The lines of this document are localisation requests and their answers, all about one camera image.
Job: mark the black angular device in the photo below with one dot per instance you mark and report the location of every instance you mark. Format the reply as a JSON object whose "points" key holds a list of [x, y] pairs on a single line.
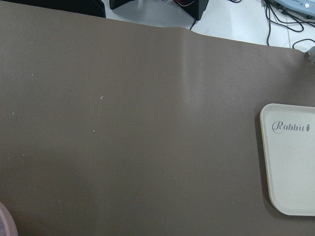
{"points": [[194, 8]]}

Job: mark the cream rabbit tray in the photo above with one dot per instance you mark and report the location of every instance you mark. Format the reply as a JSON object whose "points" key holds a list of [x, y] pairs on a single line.
{"points": [[288, 135]]}

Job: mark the pink bowl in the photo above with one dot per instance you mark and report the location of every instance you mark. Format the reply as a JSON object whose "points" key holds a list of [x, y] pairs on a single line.
{"points": [[7, 224]]}

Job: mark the blue teach pendant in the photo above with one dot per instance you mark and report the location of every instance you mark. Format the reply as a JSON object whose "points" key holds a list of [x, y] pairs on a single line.
{"points": [[301, 6]]}

